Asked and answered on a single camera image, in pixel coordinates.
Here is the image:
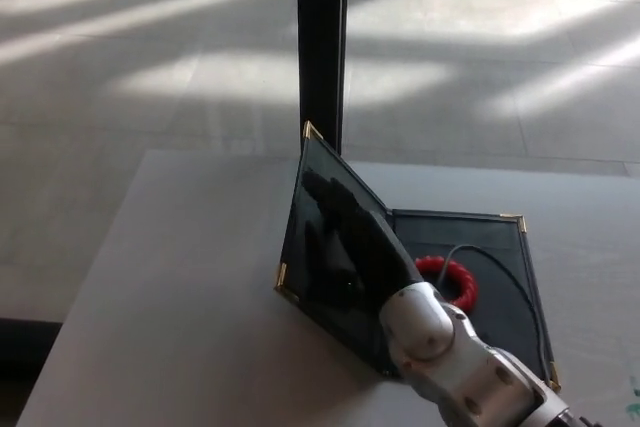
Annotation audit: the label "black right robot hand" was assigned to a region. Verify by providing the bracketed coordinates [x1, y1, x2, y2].
[301, 169, 425, 322]

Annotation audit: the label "black USC diary gold corners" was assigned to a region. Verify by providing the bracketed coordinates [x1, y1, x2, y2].
[272, 120, 563, 393]

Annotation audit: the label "black vertical pillar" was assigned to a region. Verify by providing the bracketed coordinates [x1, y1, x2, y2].
[295, 0, 351, 156]

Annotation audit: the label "black low floor object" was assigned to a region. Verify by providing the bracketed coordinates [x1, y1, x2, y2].
[0, 317, 64, 427]

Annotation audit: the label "red twisted ring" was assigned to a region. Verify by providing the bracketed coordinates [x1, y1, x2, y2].
[414, 255, 479, 312]

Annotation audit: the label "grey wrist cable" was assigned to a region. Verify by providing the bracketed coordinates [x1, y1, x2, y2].
[436, 244, 548, 379]

